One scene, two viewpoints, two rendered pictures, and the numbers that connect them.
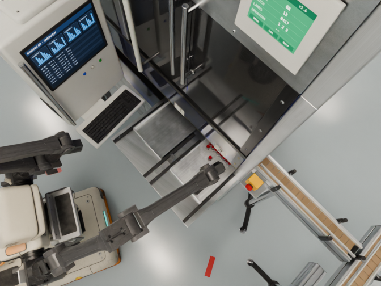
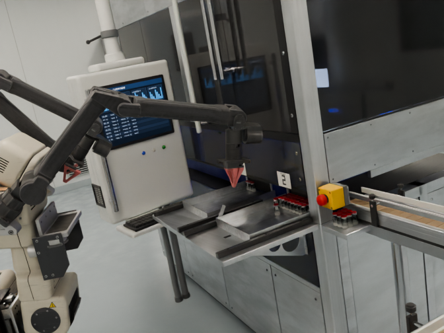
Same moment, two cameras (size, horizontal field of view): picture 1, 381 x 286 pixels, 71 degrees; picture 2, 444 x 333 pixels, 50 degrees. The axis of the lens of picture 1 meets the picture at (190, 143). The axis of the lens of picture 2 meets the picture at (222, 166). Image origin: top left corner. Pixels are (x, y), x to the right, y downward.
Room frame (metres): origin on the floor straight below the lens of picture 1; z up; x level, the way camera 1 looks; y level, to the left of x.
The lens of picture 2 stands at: (-1.23, -0.70, 1.55)
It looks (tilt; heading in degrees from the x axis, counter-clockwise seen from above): 14 degrees down; 25
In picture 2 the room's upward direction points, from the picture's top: 10 degrees counter-clockwise
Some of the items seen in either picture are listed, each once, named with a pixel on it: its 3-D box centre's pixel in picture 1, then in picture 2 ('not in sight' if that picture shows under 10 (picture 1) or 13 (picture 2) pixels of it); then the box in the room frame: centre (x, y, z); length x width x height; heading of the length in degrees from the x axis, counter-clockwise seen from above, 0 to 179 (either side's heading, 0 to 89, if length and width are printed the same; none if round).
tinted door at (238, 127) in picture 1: (227, 94); (256, 55); (0.55, -0.11, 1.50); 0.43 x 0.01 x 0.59; 50
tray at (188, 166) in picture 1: (206, 166); (269, 216); (0.42, -0.11, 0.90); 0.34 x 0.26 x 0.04; 140
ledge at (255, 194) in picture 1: (255, 183); (349, 226); (0.37, -0.42, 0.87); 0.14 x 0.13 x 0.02; 140
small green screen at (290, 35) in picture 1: (279, 16); not in sight; (0.49, -0.16, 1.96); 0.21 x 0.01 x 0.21; 50
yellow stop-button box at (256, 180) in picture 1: (255, 181); (333, 195); (0.35, -0.38, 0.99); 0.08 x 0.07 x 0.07; 140
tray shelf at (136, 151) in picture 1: (178, 155); (234, 218); (0.47, 0.06, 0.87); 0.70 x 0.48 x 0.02; 50
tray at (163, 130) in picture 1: (168, 126); (228, 199); (0.64, 0.15, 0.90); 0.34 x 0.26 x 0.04; 140
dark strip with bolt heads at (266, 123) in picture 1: (253, 139); (287, 82); (0.42, -0.25, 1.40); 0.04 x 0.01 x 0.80; 50
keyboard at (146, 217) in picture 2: (111, 114); (164, 213); (0.70, 0.53, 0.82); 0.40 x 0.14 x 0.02; 149
